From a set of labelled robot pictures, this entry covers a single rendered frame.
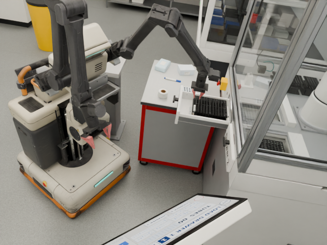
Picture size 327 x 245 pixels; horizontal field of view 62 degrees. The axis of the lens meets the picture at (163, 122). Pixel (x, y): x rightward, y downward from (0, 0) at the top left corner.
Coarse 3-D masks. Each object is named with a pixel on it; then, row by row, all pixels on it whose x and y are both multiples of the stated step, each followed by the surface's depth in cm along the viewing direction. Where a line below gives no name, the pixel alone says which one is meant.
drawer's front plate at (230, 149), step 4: (228, 128) 163; (232, 128) 160; (228, 132) 161; (232, 132) 157; (228, 136) 159; (232, 136) 155; (232, 140) 152; (232, 144) 150; (228, 148) 154; (232, 148) 147; (228, 152) 152; (232, 152) 145; (228, 156) 151; (232, 156) 143; (228, 160) 149; (232, 160) 142; (228, 164) 147; (232, 164) 144; (228, 168) 147
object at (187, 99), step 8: (184, 96) 190; (192, 96) 189; (208, 96) 187; (184, 104) 187; (192, 104) 188; (184, 112) 180; (184, 120) 172; (192, 120) 171; (200, 120) 170; (208, 120) 170; (216, 120) 169; (224, 128) 172
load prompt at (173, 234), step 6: (210, 210) 93; (216, 210) 91; (198, 216) 92; (204, 216) 90; (192, 222) 89; (198, 222) 87; (180, 228) 87; (186, 228) 85; (168, 234) 86; (174, 234) 84; (162, 240) 83; (168, 240) 82
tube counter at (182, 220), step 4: (180, 220) 94; (184, 220) 93; (172, 224) 93; (176, 224) 92; (180, 224) 91; (164, 228) 92; (168, 228) 91; (172, 228) 90; (160, 232) 90; (164, 232) 89; (152, 236) 89; (156, 236) 88; (160, 236) 87; (144, 240) 88; (148, 240) 87; (152, 240) 86; (140, 244) 86; (144, 244) 85
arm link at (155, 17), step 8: (152, 8) 119; (160, 8) 120; (168, 8) 120; (152, 16) 118; (160, 16) 118; (168, 16) 120; (176, 16) 120; (144, 24) 126; (152, 24) 124; (160, 24) 121; (176, 24) 120; (136, 32) 134; (144, 32) 131; (128, 40) 144; (136, 40) 139; (128, 48) 146; (136, 48) 146; (128, 56) 151
